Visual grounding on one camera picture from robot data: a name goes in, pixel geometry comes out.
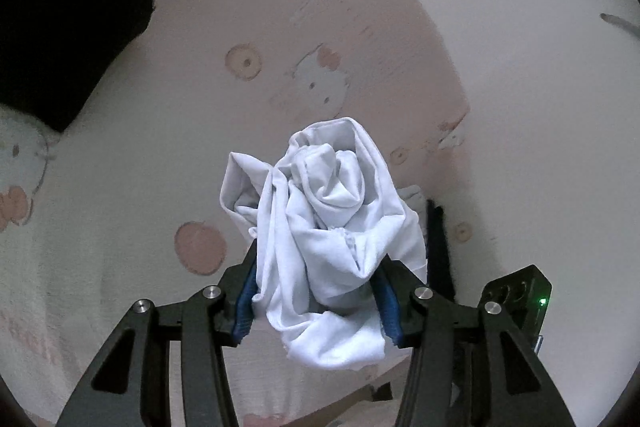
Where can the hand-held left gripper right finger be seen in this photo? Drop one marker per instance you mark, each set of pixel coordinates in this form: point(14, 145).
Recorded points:
point(387, 307)

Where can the white shirt with dark trim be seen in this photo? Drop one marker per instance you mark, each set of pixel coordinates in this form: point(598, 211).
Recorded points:
point(325, 232)

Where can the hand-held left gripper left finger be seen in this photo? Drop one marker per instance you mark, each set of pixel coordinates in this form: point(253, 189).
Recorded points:
point(245, 302)

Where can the pink white cat-print blanket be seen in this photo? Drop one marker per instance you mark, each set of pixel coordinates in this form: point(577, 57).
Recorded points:
point(200, 82)

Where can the long black garment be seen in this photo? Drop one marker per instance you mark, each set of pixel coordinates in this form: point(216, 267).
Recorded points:
point(440, 247)

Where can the folded black garment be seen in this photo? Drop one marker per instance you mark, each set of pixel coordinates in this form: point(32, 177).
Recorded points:
point(65, 42)

